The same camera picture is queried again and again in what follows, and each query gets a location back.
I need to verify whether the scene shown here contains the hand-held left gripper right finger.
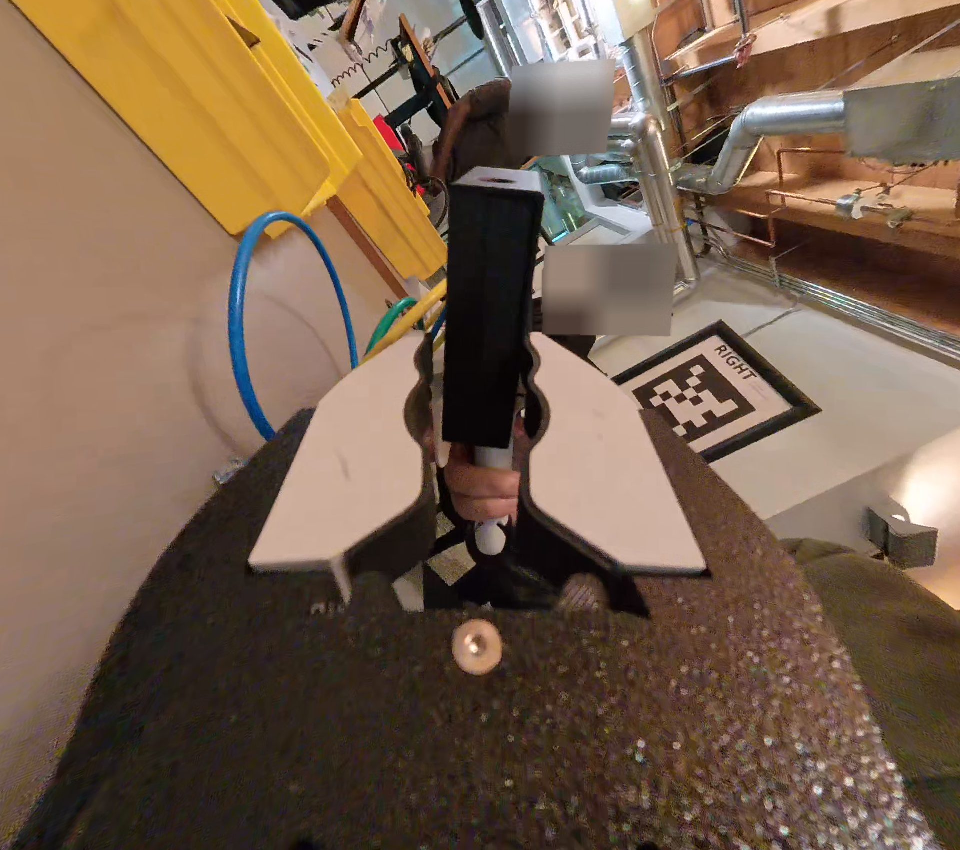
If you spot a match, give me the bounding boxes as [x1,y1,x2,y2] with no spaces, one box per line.
[517,331,712,604]

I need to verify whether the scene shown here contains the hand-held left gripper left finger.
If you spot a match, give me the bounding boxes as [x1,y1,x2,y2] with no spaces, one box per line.
[247,333,442,602]

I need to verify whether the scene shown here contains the green ethernet cable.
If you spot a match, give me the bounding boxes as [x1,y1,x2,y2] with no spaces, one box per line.
[364,297,421,358]

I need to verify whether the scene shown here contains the blue ethernet cable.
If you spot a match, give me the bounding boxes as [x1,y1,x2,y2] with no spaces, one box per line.
[213,211,360,489]

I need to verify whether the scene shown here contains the black network switch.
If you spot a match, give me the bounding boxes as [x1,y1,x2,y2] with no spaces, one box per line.
[441,166,546,452]

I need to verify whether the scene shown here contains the yellow plastic bin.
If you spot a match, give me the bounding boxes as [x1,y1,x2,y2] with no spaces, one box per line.
[328,99,451,283]
[0,0,366,240]

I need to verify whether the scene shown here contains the person's left hand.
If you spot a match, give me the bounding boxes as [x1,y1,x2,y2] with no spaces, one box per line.
[439,462,522,526]

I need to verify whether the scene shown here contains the framed marker tag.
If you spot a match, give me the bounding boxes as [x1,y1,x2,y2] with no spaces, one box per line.
[613,320,824,465]

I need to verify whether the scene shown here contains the metal pipe valve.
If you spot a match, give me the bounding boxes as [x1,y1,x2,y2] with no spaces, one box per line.
[834,189,915,230]

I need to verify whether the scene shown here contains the black-legged wooden desk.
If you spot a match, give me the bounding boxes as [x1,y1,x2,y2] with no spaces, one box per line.
[352,14,460,125]

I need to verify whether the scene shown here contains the yellow ethernet cable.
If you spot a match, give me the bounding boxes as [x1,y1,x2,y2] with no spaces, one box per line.
[363,280,451,365]

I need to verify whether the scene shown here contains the upright round metal duct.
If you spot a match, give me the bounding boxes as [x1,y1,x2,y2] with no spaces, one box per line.
[622,33,702,300]

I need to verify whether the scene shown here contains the grey metal bracket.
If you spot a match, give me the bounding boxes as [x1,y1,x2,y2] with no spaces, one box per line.
[867,500,940,568]

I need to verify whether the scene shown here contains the metal wall conduits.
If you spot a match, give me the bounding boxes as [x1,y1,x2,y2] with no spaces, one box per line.
[697,239,960,360]

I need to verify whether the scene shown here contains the metal elbow duct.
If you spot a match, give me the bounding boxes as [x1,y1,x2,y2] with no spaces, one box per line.
[705,91,849,193]

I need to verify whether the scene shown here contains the rectangular metal duct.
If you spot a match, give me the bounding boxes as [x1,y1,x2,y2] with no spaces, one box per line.
[842,78,960,165]

